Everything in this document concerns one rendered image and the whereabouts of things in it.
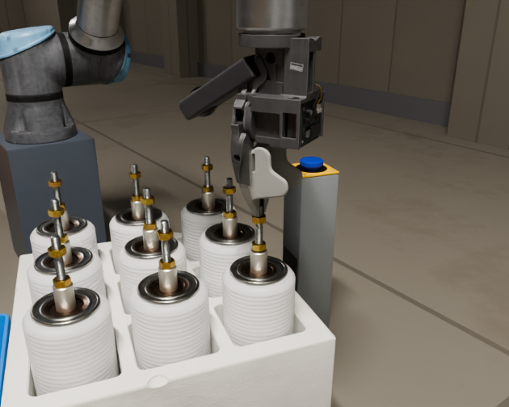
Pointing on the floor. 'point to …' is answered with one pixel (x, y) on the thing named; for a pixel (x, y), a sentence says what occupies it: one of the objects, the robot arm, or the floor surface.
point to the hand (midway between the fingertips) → (254, 203)
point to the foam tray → (318, 341)
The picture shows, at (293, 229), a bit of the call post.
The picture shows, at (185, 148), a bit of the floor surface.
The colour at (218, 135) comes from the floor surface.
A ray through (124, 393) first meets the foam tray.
